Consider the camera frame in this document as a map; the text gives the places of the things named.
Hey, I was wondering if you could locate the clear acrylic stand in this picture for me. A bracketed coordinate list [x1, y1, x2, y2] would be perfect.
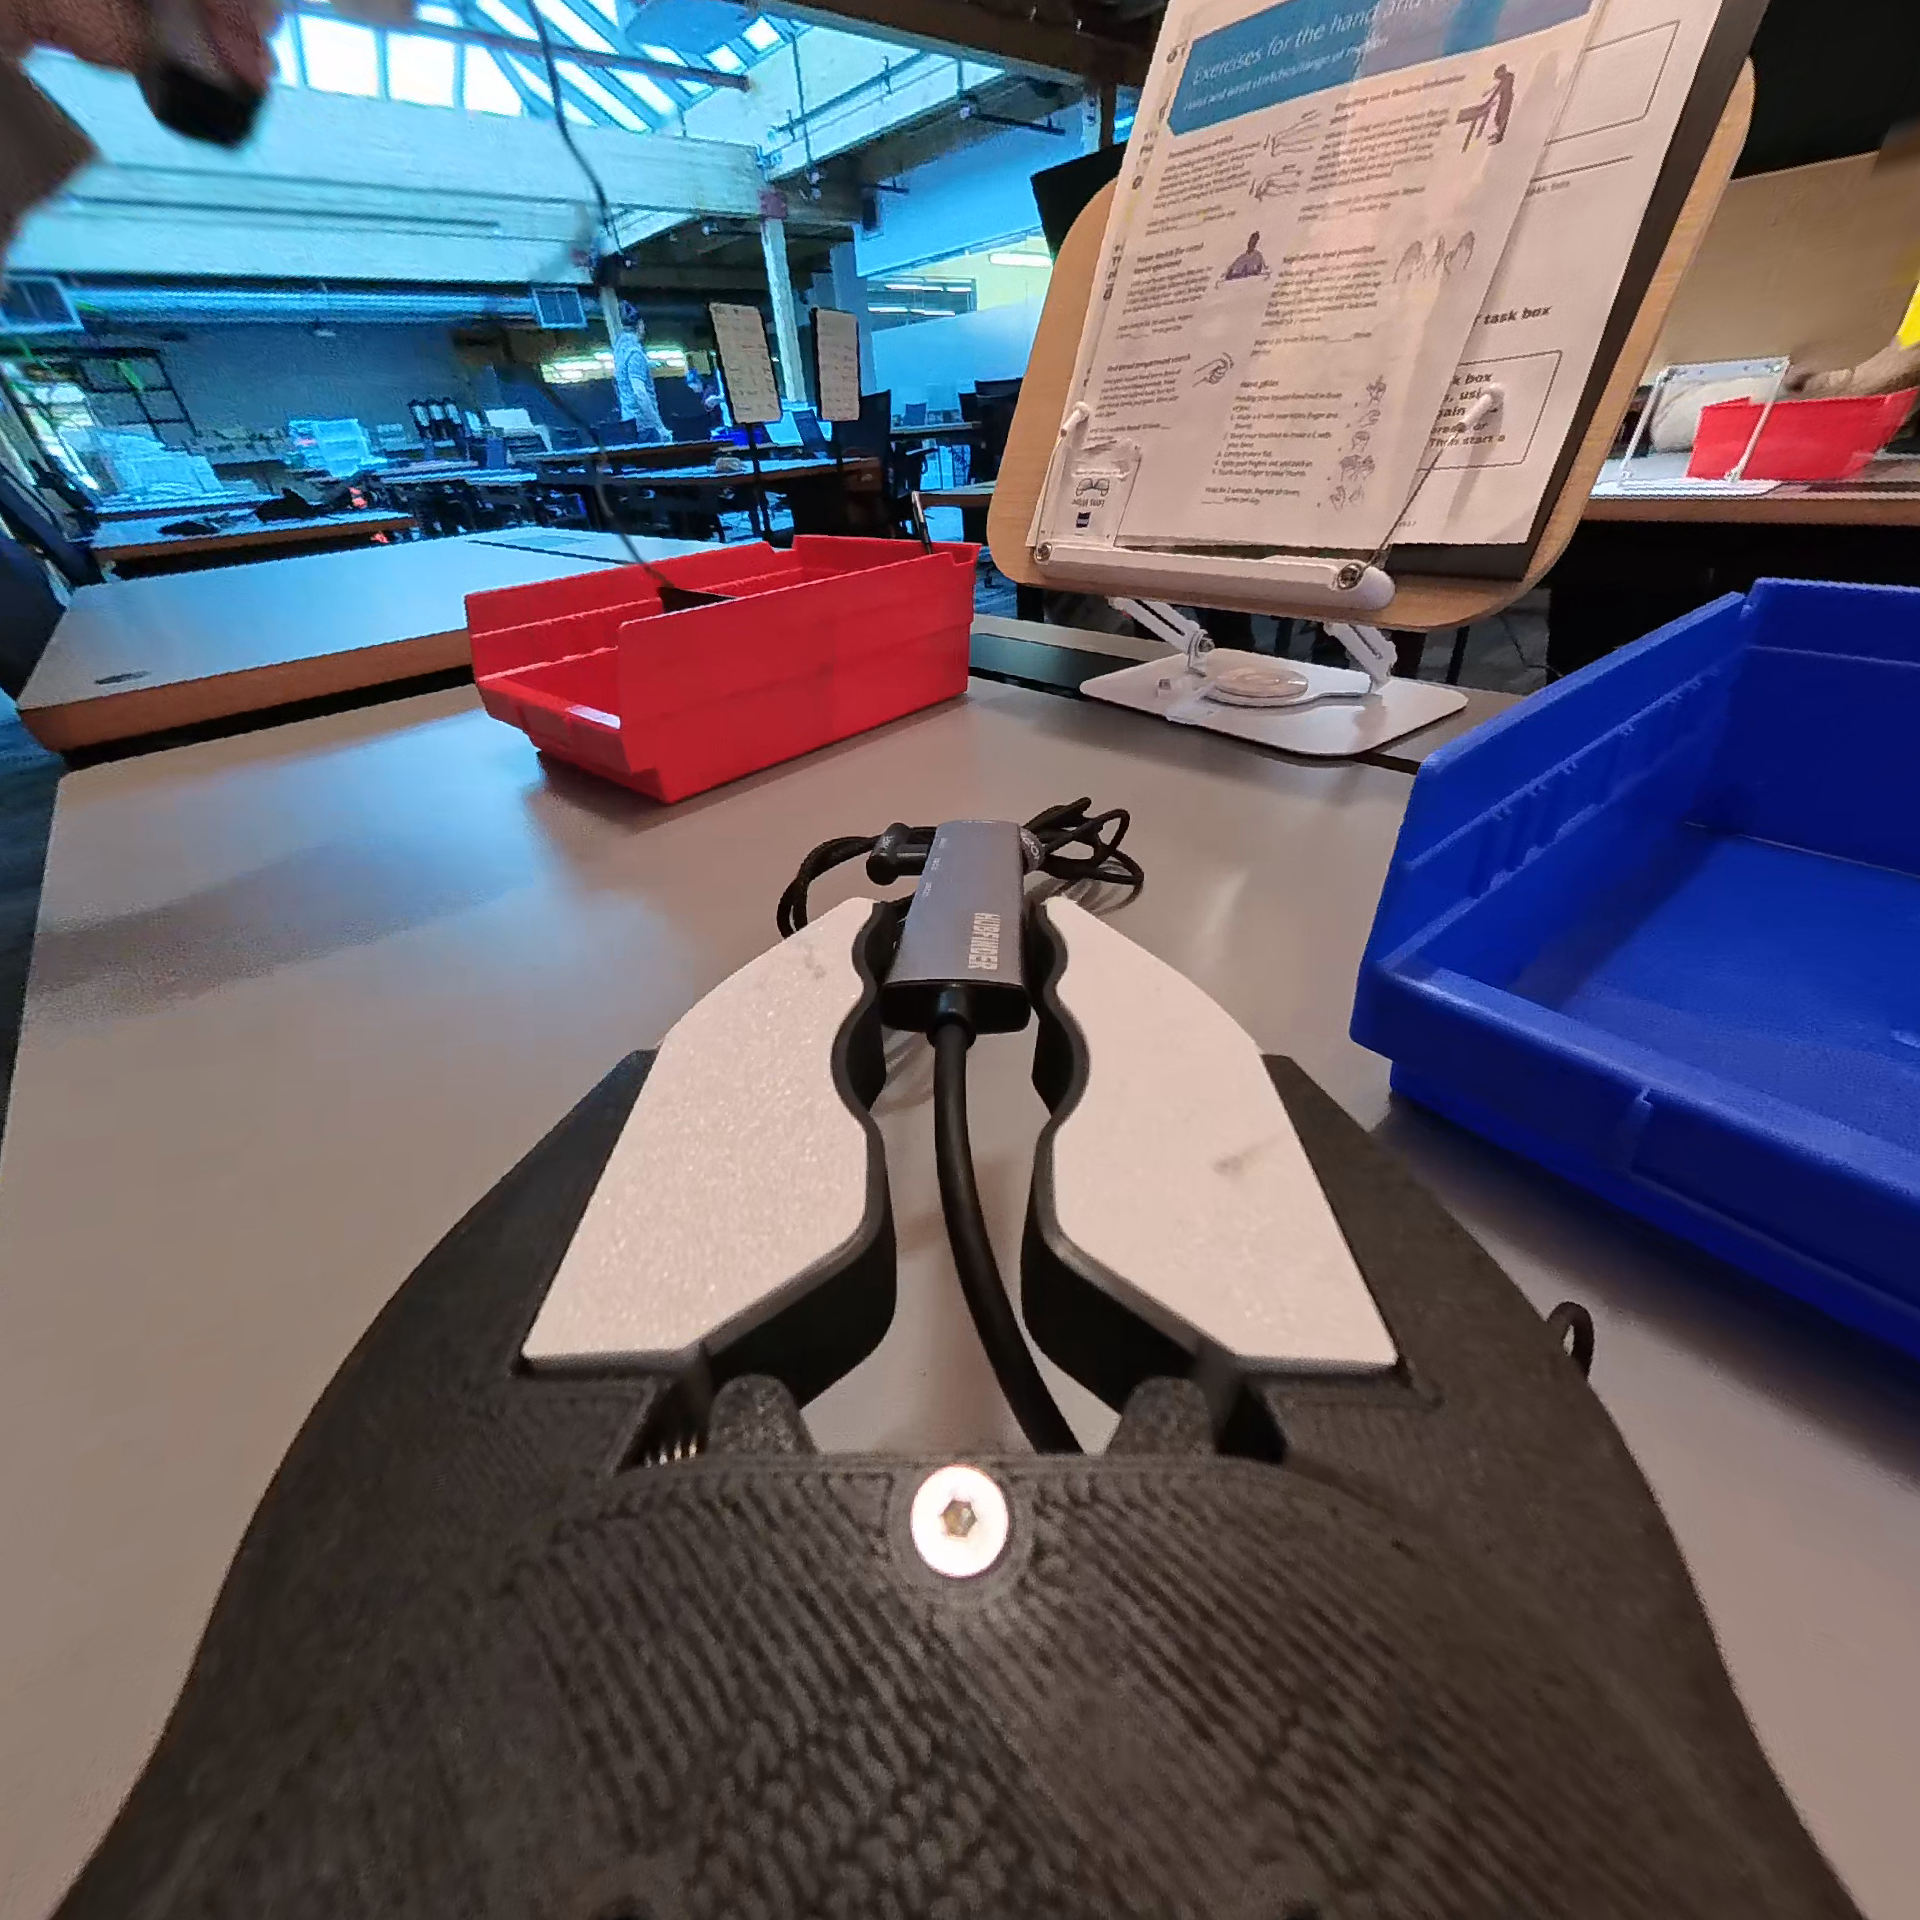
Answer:
[1626, 354, 1796, 488]

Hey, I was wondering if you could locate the grey usb hub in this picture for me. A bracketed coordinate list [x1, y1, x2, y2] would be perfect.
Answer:
[877, 819, 1040, 1038]

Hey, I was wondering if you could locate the person's left hand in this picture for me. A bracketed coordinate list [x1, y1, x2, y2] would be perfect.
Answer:
[0, 0, 282, 261]

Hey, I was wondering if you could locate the thick black hub cable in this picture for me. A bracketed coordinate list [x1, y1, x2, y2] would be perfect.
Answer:
[931, 1020, 1086, 1457]

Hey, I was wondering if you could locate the wood-edged grey table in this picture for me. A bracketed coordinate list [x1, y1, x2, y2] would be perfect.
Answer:
[15, 528, 752, 754]

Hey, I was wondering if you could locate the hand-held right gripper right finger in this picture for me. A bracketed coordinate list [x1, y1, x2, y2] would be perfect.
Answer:
[1024, 896, 1403, 1420]

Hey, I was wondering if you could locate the white framed instruction sheet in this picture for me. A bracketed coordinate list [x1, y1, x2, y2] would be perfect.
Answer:
[1430, 0, 1730, 544]

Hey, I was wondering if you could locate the blue plastic bin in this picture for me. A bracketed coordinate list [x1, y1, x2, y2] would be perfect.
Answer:
[1351, 577, 1920, 1360]

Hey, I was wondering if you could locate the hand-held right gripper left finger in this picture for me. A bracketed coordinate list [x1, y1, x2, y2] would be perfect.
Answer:
[516, 896, 903, 1412]

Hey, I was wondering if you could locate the thin black cable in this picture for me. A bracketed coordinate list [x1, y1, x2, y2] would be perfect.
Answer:
[516, 0, 711, 611]

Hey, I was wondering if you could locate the small red tray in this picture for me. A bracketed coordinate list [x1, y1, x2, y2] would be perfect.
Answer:
[1687, 385, 1920, 482]

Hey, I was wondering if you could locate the white document stand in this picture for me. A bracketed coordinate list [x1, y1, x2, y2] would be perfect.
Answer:
[986, 0, 1776, 761]

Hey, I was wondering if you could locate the red plastic bin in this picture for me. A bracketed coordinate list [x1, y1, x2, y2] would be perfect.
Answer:
[464, 536, 982, 808]

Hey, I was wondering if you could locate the black usb-c cable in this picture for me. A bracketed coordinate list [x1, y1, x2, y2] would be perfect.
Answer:
[774, 801, 1148, 946]

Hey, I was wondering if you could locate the printed exercise sheet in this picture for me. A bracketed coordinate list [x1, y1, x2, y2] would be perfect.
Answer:
[1114, 0, 1602, 550]

